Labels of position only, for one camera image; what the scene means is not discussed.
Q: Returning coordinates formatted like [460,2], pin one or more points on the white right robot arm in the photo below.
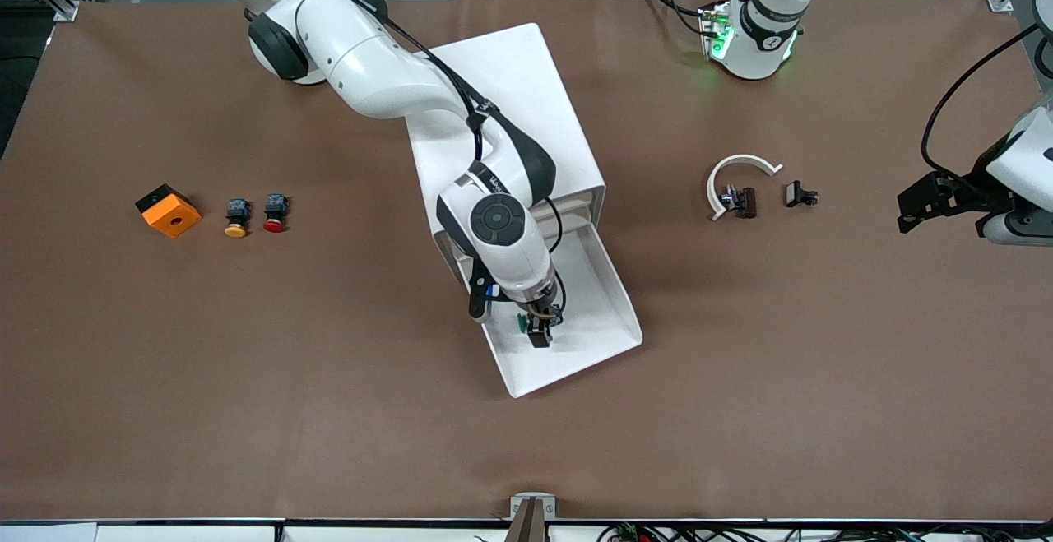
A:
[370,57]

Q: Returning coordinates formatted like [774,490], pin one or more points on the orange box with hole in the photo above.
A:
[173,217]

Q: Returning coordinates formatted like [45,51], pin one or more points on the small black clip component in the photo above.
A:
[795,193]

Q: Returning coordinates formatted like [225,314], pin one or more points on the white table edge rail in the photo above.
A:
[164,534]

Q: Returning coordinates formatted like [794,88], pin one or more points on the dark brown small component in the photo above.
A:
[744,201]

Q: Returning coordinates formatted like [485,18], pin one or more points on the red push button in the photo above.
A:
[275,224]

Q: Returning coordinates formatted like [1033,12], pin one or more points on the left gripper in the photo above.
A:
[961,193]

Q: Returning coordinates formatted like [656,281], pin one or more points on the brown table mat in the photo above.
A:
[247,377]

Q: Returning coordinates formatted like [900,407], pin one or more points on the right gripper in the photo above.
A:
[540,327]

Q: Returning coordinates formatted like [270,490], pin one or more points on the metal clamp bracket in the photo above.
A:
[517,506]

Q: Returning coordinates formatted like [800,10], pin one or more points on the yellow push button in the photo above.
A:
[237,229]

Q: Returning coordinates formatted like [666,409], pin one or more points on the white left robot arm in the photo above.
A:
[757,40]

